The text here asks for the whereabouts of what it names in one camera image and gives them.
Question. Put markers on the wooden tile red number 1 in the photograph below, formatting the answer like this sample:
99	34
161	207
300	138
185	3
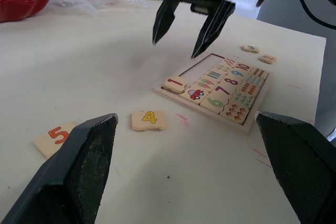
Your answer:
174	83

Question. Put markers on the wooden tile ice lollies picture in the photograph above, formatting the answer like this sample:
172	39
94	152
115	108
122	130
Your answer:
208	83

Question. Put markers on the wooden tile blue drops picture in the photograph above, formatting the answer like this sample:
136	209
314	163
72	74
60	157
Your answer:
242	99

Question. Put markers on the wooden tile red car picture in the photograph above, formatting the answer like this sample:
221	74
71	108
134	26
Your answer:
195	94

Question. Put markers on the red scalloped plastic bowl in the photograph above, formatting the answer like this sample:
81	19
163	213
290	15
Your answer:
18	6

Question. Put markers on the wooden tile pencils picture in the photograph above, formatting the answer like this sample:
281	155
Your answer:
215	74

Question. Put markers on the wooden tile pink number 2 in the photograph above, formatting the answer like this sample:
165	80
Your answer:
267	58

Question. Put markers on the wooden tile green number 6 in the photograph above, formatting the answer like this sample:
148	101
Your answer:
214	102

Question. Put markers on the wooden tile teal number 3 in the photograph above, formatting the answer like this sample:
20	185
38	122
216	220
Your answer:
250	48

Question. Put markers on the wooden tile carrots picture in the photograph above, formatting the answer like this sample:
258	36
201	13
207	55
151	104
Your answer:
230	62

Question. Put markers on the wooden tile red number 10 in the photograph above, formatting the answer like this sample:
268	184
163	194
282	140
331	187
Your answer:
244	67

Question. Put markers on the wooden tile orange number 5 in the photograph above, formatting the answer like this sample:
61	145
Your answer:
52	137

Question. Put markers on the wooden tile bees picture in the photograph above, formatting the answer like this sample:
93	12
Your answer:
223	67

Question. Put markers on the wooden tile blue number 9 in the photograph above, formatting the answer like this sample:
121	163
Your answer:
239	73

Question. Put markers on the wooden tile red number 8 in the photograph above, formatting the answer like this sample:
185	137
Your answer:
232	81

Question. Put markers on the wooden tile yellow number 4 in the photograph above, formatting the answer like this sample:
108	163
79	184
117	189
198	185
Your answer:
149	119

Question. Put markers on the wooden tile purple number 7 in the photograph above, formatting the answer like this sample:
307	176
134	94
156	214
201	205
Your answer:
224	90

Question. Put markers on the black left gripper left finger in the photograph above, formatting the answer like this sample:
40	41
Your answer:
65	176

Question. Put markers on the wooden number puzzle board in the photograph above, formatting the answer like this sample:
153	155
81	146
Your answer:
199	66

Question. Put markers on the wooden tile six mushrooms picture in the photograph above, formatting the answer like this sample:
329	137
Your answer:
235	112

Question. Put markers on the wooden tile blue candies picture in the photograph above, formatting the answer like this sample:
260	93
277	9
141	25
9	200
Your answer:
253	79

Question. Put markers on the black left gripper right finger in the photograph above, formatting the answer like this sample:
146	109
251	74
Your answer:
304	166

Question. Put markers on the wooden tile red apples picture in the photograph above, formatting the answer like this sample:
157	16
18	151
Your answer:
258	72

